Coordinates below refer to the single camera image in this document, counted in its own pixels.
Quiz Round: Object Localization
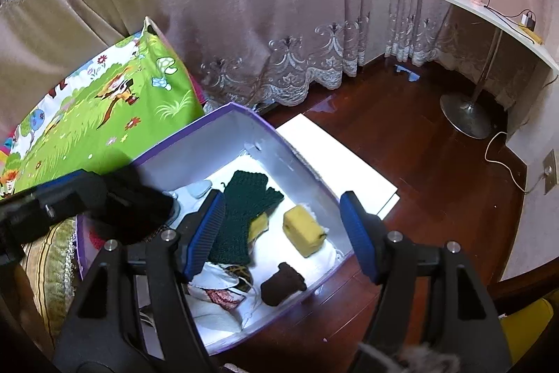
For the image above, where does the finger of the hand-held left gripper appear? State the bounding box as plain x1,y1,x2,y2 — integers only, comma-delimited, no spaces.
100,170,180,243

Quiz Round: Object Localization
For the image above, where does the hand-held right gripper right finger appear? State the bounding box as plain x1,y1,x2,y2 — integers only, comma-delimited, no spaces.
339,190,511,373

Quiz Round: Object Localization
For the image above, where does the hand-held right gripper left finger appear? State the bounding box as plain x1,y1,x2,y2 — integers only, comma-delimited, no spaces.
52,188,228,373

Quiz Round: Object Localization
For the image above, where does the dark green knitted glove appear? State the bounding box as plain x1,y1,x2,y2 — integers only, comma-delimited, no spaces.
205,170,284,266

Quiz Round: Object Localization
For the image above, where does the leopard print cloth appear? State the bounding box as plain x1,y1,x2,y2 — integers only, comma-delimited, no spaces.
220,264,254,293

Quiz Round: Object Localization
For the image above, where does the light blue fleece cloth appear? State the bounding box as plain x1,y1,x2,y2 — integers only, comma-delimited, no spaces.
188,180,214,199

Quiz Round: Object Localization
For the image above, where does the dark red knitted hat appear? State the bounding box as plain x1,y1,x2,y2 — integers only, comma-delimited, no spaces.
85,224,132,253

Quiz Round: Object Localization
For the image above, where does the yellow knitted cloth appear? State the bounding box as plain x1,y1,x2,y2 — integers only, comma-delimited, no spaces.
282,205,327,258

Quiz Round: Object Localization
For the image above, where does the white patterned cloth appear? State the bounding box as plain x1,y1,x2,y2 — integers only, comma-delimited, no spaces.
190,264,247,330

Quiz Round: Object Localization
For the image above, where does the dark brown knitted glove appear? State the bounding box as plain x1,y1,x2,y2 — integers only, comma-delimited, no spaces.
261,262,307,307

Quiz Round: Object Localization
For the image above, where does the purple cardboard box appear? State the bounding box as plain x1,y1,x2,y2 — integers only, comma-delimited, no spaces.
75,102,354,356

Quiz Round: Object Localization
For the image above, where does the striped beige blanket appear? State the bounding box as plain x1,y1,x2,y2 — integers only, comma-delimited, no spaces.
20,218,81,343

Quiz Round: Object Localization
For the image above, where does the white box lid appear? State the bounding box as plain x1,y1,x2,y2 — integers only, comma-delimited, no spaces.
277,113,400,221

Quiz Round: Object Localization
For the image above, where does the green cartoon printed blanket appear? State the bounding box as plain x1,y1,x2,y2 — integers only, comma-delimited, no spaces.
0,30,206,199

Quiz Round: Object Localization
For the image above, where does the small blue floor object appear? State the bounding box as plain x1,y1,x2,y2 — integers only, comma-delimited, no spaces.
394,65,421,83

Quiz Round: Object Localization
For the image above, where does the yellow stool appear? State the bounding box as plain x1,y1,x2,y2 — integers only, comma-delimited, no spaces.
500,298,555,352

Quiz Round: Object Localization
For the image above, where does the white table with metal stand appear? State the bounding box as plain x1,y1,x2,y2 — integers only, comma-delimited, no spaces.
435,0,559,140

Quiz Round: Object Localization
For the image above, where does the yellow flat object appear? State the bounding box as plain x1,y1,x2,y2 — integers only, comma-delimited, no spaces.
522,27,544,46

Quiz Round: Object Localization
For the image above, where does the white cable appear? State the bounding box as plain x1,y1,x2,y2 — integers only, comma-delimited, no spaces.
484,131,551,194

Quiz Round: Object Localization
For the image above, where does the wall socket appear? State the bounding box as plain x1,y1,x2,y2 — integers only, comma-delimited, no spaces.
542,149,559,195

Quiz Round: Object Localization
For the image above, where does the black cable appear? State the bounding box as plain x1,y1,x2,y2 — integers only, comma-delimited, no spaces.
469,0,531,28

